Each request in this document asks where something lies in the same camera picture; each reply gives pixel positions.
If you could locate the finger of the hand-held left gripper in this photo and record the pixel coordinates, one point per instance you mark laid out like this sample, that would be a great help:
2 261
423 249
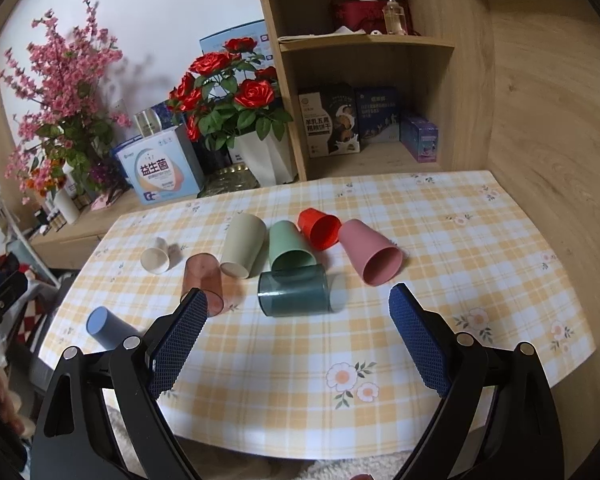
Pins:
2 292

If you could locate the dark teal transparent cup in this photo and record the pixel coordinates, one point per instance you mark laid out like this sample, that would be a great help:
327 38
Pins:
292 292

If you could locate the red artificial rose bouquet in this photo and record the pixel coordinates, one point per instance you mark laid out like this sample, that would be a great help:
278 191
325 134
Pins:
250 95

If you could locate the beige cup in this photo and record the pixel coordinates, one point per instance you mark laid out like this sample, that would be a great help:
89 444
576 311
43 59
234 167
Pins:
242 242

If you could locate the large blue and white box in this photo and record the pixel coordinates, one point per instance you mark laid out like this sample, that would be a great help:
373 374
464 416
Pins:
220 40

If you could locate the yellow plaid floral tablecloth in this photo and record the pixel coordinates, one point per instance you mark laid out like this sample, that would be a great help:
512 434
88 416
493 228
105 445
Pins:
280 360

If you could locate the purple box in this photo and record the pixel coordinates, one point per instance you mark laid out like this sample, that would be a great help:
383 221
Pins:
420 137

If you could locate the blue cup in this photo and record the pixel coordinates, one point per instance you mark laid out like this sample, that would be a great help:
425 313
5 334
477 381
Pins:
105 325

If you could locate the green cup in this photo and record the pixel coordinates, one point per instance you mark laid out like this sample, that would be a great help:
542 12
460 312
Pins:
285 245

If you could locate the small white cup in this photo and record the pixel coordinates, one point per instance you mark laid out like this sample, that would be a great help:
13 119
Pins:
155 257

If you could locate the brown transparent cup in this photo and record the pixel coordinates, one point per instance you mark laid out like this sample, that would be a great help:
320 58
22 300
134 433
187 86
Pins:
202 280

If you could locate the navy blue box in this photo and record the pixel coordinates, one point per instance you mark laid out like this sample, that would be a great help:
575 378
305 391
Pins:
377 115

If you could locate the pink cup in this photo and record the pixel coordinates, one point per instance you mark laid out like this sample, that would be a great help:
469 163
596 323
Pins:
360 245

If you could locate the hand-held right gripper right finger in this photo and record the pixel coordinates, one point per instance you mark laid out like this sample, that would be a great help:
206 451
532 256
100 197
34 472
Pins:
420 345

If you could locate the red cup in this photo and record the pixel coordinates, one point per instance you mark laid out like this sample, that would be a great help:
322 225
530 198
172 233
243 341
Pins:
315 225

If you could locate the clear glass jar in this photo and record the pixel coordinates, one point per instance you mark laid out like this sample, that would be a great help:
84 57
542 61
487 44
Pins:
147 122

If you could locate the golden glass dish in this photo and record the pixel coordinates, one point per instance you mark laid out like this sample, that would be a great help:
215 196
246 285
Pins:
225 180

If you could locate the wooden shelf unit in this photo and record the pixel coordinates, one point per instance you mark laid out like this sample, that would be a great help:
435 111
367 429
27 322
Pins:
470 85

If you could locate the dark biscuit box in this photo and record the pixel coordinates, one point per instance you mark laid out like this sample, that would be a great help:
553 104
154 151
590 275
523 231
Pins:
330 120

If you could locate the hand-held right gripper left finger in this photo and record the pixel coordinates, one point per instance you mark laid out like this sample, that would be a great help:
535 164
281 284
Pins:
180 340

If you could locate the blue and white carton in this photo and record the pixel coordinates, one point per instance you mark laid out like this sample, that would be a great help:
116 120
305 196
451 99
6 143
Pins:
155 170

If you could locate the pink artificial blossom branches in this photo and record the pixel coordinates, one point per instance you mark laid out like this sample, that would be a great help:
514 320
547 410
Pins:
65 105

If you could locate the dark blue patterned box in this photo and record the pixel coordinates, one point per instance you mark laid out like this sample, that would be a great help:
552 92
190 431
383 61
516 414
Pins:
169 114

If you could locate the clear perfume bottle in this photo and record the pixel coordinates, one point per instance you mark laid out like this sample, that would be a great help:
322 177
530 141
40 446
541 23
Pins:
395 17

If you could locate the white faceted vase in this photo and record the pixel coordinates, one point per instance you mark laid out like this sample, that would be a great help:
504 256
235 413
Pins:
265 157

